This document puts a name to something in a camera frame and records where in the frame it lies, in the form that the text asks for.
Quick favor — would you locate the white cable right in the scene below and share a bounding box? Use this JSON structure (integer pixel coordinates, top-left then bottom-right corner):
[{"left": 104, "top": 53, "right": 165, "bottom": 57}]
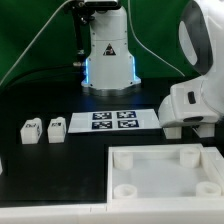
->
[{"left": 126, "top": 0, "right": 188, "bottom": 78}]

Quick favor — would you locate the white square table top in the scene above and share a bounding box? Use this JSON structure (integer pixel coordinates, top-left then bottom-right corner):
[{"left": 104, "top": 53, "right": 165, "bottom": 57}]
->
[{"left": 107, "top": 144, "right": 224, "bottom": 202}]

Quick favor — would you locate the white part left edge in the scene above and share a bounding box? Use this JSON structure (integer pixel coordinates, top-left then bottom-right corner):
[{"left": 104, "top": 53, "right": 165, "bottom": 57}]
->
[{"left": 0, "top": 158, "right": 3, "bottom": 176}]

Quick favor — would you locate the white L-shaped obstacle wall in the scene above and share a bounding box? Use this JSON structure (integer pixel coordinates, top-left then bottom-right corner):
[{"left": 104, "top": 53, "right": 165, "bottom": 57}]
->
[{"left": 201, "top": 147, "right": 224, "bottom": 195}]

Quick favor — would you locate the white cable left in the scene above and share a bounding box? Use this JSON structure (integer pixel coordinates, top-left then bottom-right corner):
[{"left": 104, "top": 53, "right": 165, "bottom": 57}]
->
[{"left": 0, "top": 0, "right": 75, "bottom": 88}]

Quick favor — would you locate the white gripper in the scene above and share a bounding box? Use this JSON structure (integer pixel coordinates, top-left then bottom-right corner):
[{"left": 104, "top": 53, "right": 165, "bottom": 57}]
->
[{"left": 158, "top": 78, "right": 221, "bottom": 128}]

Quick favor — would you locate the white marker sheet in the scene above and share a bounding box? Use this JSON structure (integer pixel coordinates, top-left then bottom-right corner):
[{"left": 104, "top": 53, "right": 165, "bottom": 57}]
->
[{"left": 68, "top": 109, "right": 160, "bottom": 133}]

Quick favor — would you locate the black camera stand pole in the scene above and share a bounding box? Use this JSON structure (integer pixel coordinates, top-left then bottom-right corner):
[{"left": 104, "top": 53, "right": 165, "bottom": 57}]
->
[{"left": 64, "top": 0, "right": 94, "bottom": 64}]

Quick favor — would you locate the white front rail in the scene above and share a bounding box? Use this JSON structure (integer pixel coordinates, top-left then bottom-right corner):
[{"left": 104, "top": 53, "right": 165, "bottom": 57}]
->
[{"left": 0, "top": 198, "right": 224, "bottom": 224}]

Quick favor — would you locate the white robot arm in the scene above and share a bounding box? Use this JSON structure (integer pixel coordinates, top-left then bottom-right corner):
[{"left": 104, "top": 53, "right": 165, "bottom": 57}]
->
[{"left": 82, "top": 0, "right": 224, "bottom": 127}]

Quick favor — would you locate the white cable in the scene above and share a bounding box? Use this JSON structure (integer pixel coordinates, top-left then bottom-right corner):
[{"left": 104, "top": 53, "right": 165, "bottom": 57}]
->
[
  {"left": 126, "top": 0, "right": 188, "bottom": 78},
  {"left": 0, "top": 0, "right": 75, "bottom": 88}
]

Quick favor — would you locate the black cable on table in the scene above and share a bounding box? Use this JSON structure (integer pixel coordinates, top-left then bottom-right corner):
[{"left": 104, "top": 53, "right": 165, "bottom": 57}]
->
[{"left": 0, "top": 65, "right": 84, "bottom": 98}]

